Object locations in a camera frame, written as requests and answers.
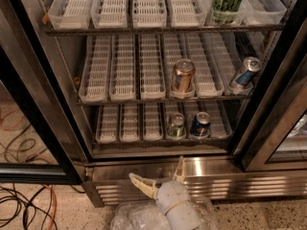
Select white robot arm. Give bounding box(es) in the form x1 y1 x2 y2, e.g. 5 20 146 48
129 156 201 230

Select tall green lime can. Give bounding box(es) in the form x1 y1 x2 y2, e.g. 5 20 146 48
212 0 242 24

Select middle wire shelf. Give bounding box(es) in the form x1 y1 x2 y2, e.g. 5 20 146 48
77 95 251 106

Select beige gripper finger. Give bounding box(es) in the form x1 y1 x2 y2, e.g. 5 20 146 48
129 172 158 199
173 156 186 183

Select top wire shelf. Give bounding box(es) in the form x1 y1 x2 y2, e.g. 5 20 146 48
44 24 285 36

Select black floor cables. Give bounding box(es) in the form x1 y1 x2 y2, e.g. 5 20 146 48
0 125 85 230

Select bottom wire shelf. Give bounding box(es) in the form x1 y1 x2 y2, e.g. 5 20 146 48
93 138 229 149

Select green soda can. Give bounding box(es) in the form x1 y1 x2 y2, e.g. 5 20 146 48
167 113 185 139

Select open glass fridge door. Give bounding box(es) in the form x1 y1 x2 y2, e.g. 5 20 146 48
0 0 89 185

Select crumpled clear plastic bag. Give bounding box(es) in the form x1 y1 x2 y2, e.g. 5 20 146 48
110 197 219 230

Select blue silver soda can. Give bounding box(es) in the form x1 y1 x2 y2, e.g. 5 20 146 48
229 57 261 89

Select stainless steel fridge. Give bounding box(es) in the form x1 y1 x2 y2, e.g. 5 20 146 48
12 0 307 208

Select gold copper soda can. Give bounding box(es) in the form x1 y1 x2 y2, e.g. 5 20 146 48
171 58 196 93

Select dark blue soda can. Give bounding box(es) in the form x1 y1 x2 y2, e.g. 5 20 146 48
190 112 211 138

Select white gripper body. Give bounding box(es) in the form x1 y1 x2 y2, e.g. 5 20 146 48
155 181 191 215

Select wire shelf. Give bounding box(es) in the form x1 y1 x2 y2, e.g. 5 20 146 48
77 95 251 106
93 138 229 149
44 24 285 36

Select orange extension cable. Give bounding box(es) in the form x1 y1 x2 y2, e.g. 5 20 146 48
0 107 59 230

